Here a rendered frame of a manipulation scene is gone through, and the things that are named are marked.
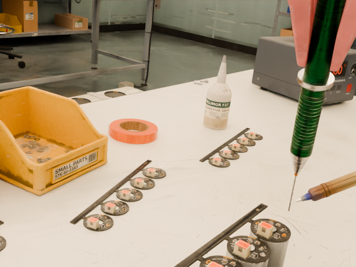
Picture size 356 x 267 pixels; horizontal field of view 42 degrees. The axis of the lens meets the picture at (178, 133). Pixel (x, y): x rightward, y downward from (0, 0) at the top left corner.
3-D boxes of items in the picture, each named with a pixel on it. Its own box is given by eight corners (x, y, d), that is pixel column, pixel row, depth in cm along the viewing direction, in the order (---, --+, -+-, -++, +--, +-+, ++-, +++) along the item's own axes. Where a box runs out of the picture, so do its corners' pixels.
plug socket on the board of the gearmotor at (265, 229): (274, 234, 28) (276, 224, 28) (267, 239, 27) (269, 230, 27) (262, 229, 28) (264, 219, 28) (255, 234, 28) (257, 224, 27)
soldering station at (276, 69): (353, 104, 84) (366, 52, 80) (314, 110, 77) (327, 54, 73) (288, 82, 95) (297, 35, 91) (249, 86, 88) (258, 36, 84)
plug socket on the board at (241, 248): (251, 253, 26) (254, 243, 26) (244, 260, 25) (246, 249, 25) (239, 247, 26) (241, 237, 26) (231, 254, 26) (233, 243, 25)
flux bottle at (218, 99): (199, 126, 63) (208, 54, 60) (207, 119, 66) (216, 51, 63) (222, 131, 62) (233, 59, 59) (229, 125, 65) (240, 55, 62)
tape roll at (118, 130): (146, 125, 62) (147, 116, 61) (164, 142, 57) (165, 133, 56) (103, 127, 59) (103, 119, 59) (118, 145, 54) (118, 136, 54)
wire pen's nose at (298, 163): (284, 176, 24) (287, 154, 23) (288, 162, 25) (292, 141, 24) (305, 181, 24) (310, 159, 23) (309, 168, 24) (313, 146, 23)
